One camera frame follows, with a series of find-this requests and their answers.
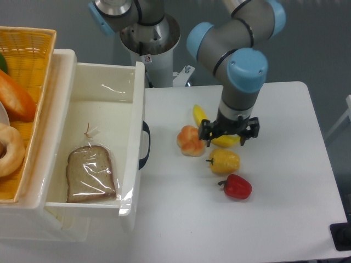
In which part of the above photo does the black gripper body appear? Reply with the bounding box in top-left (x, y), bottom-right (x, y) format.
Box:
top-left (212, 105), bottom-right (253, 137)

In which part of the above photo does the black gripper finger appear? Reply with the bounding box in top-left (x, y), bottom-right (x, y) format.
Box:
top-left (239, 117), bottom-right (259, 146)
top-left (198, 119), bottom-right (214, 147)

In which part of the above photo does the white top drawer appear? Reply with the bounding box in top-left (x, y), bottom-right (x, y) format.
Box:
top-left (46, 62), bottom-right (150, 230)

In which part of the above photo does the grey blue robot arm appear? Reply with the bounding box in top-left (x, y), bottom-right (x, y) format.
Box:
top-left (88, 1), bottom-right (286, 144)

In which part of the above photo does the white drawer cabinet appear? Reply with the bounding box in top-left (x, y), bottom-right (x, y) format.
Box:
top-left (1, 49), bottom-right (90, 242)

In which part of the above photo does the yellow toy banana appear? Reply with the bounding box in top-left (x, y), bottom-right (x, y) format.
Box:
top-left (193, 104), bottom-right (240, 148)

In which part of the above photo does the orange knotted bread roll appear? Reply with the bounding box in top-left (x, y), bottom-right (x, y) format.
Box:
top-left (177, 125), bottom-right (205, 157)

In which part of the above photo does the yellow toy bell pepper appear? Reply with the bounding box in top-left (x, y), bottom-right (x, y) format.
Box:
top-left (206, 148), bottom-right (240, 174)

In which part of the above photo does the red toy bell pepper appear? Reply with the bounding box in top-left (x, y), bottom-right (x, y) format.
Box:
top-left (217, 174), bottom-right (252, 199)

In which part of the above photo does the bagged brown bread slice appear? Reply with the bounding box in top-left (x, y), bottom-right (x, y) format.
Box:
top-left (65, 123), bottom-right (120, 203)

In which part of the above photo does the black device at edge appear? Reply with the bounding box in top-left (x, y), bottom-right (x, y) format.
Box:
top-left (330, 222), bottom-right (350, 251)

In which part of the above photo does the orange toy baguette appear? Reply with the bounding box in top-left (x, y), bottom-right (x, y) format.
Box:
top-left (1, 71), bottom-right (36, 122)

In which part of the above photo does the yellow wicker basket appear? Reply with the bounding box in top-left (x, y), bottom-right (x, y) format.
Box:
top-left (1, 26), bottom-right (56, 204)

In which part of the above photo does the beige toy bagel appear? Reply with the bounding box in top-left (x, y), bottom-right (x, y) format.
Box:
top-left (1, 123), bottom-right (26, 177)

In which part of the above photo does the white plate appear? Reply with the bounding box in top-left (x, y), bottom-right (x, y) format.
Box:
top-left (0, 102), bottom-right (10, 125)

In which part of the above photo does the green toy vegetable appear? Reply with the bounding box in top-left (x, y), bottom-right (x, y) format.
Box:
top-left (0, 53), bottom-right (8, 74)

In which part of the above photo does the white frame at right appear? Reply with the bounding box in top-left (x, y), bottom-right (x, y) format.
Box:
top-left (325, 95), bottom-right (350, 145)

